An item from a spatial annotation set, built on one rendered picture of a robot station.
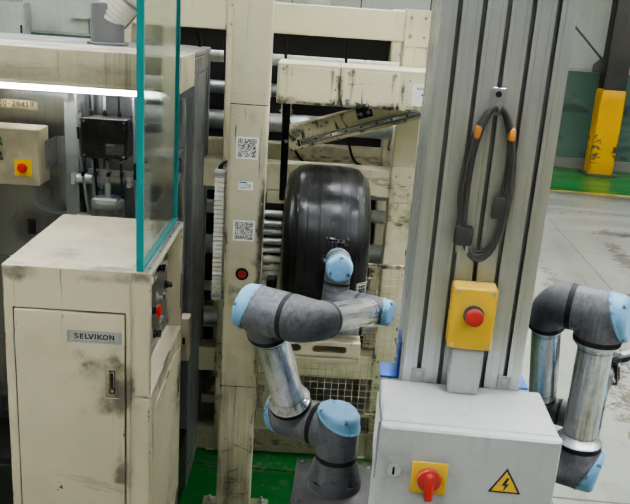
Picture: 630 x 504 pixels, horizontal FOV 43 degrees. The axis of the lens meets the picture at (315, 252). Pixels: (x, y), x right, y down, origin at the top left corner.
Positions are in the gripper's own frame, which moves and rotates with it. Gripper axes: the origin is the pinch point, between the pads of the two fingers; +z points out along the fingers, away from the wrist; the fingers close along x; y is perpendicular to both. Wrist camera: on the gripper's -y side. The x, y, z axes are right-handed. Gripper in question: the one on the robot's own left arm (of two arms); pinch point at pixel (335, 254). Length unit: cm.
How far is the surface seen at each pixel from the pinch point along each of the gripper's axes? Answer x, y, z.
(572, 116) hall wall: -373, 66, 919
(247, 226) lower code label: 30.2, 4.4, 20.4
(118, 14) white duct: 81, 75, 40
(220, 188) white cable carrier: 40.1, 17.1, 19.9
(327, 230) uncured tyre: 2.9, 7.3, 3.1
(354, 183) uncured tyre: -5.5, 22.2, 14.9
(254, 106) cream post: 30, 46, 15
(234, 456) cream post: 31, -86, 32
